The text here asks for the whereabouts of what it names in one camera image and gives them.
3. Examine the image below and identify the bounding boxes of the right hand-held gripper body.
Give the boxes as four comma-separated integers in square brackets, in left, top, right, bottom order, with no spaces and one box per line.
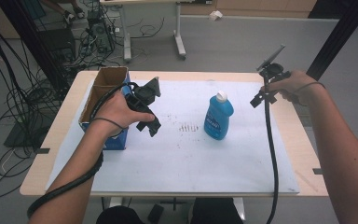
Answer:
[255,44,293,95]

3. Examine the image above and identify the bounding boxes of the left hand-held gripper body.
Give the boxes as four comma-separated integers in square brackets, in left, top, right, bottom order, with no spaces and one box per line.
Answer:
[124,77,162,118]

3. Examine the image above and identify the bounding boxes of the blue cardboard box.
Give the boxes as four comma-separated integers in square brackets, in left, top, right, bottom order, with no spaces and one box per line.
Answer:
[77,65,131,151]

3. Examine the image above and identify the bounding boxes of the blue bottle with white cap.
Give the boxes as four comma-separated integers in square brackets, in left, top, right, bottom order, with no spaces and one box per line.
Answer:
[203,91,235,141]

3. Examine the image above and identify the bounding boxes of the person's right hand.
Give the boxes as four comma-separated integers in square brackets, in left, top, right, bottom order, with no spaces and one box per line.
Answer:
[261,69,321,107]

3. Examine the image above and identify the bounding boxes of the person's left hand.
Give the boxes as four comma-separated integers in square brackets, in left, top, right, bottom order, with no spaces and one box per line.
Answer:
[91,91,156,137]

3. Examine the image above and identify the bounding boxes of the black left wrist band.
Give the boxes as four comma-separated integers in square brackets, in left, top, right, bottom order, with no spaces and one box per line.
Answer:
[89,117,127,131]

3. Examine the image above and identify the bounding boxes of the black wrist band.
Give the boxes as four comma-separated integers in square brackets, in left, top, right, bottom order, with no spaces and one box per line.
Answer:
[89,117,127,131]
[293,80,326,95]

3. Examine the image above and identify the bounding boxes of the black right wrist band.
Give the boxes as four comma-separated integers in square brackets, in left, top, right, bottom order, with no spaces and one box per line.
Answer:
[293,80,326,95]

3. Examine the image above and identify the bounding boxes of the white table mat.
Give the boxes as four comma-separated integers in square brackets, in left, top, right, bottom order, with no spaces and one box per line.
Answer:
[45,78,300,195]

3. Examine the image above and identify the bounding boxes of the wooden cabinet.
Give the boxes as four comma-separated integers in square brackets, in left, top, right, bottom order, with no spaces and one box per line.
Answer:
[180,0,319,19]

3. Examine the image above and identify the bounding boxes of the black computer tower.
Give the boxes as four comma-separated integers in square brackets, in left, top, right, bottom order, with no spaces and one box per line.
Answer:
[87,8,115,53]

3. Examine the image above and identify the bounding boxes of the crumpled white paper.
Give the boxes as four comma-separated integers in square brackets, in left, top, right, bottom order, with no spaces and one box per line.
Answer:
[208,9,225,22]

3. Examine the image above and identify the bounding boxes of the black foot pedal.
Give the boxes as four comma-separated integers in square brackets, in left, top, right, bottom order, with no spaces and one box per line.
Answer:
[146,203,165,224]

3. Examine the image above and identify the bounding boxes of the person's left leg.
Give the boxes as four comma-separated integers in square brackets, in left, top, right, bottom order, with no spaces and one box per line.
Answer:
[95,204,145,224]

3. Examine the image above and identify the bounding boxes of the person's leg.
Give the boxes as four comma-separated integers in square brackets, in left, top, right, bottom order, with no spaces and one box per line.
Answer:
[190,197,244,224]
[95,204,145,224]

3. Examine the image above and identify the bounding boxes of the black box cabinet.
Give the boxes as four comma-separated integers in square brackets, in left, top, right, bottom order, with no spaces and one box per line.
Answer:
[38,27,76,63]

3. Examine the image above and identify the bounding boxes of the person's right leg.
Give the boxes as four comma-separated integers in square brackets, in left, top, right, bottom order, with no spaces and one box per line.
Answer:
[190,197,244,224]

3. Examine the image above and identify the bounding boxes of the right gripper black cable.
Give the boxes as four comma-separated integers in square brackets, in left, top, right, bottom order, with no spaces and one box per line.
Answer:
[262,72,281,224]

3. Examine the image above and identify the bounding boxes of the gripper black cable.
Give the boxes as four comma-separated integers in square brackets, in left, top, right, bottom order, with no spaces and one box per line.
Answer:
[262,72,281,224]
[26,81,141,219]

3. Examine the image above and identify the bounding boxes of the white desk frame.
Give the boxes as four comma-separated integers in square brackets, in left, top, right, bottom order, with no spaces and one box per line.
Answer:
[99,0,200,63]

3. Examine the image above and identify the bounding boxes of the black metal post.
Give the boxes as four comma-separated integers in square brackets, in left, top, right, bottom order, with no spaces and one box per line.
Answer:
[0,0,70,91]
[305,0,358,82]

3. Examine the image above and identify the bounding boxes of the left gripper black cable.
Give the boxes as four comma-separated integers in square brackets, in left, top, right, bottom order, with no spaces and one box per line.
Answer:
[26,81,141,219]

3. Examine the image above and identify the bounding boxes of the bundle of black floor cables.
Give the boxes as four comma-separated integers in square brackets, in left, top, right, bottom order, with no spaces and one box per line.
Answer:
[0,0,63,201]

